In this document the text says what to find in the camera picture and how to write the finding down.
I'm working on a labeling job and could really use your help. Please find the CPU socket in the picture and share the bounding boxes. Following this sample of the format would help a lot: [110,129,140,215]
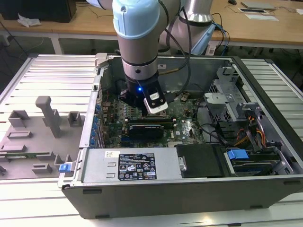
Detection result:
[142,110,172,119]

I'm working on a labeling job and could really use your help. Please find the black graphics card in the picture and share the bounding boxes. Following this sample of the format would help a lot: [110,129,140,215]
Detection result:
[129,124,165,144]

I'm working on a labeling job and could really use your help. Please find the green motherboard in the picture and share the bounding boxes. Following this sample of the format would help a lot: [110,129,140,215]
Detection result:
[101,93,206,148]

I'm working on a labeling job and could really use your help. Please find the silver power supply unit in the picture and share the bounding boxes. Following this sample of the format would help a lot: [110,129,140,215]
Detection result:
[81,148,183,184]

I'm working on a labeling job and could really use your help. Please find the light wooden desk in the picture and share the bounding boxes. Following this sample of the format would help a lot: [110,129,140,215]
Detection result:
[0,0,215,55]
[210,0,303,57]

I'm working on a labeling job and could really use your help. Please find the silver metal drive cage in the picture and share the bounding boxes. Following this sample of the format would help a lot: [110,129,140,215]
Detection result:
[204,67,242,123]

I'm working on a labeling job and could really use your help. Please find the black plastic shroud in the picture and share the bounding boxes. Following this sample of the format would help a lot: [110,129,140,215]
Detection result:
[176,143,229,178]

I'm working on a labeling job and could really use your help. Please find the grey parts rack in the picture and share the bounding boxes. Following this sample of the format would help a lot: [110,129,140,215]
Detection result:
[0,96,87,181]

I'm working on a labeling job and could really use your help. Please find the black open PC case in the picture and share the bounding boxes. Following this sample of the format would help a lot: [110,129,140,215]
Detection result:
[58,53,303,219]

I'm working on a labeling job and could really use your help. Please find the hard disk in blue carrier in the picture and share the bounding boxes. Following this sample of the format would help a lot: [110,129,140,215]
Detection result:
[226,148,281,176]

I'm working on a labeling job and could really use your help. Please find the black computer tower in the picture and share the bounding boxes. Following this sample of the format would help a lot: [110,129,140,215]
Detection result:
[0,0,77,24]

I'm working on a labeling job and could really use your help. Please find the crumpled white paper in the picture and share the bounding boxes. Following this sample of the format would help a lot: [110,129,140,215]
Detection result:
[18,13,43,28]

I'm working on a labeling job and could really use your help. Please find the green RAM stick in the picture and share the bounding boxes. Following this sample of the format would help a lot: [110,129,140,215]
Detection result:
[5,153,38,159]

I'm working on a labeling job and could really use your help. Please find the silver laptop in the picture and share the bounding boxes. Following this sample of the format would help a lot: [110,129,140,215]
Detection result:
[241,1,277,11]

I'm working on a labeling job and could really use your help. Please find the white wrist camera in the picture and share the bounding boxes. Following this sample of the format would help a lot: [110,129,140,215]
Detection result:
[143,85,169,114]

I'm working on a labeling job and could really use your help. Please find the grey case handle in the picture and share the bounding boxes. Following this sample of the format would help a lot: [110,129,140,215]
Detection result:
[94,53,107,69]

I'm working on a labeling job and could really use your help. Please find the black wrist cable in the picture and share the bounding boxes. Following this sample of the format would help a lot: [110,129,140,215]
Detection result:
[165,7,193,94]

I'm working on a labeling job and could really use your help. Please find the black internal wires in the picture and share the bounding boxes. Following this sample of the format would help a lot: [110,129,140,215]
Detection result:
[195,101,229,145]

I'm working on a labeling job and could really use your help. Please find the blue cable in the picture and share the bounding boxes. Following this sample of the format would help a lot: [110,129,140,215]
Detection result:
[213,21,231,56]

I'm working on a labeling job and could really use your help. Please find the orange wires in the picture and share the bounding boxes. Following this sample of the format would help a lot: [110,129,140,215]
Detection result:
[234,114,266,146]

